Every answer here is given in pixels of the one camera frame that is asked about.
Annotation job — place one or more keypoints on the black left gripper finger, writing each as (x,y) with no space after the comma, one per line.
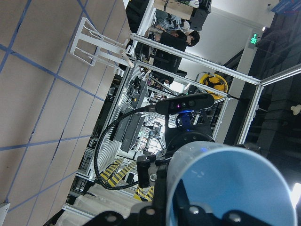
(151,168)

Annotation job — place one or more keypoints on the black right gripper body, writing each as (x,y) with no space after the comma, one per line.
(183,133)

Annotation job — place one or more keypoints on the light blue cup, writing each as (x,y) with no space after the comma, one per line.
(221,178)

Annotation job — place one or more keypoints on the yellow hard hat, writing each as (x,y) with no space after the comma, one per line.
(214,81)

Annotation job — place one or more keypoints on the seated person background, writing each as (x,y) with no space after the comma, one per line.
(177,27)

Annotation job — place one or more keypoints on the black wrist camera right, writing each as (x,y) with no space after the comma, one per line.
(184,103)

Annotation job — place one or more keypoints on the white wire cup rack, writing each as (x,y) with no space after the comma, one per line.
(107,51)

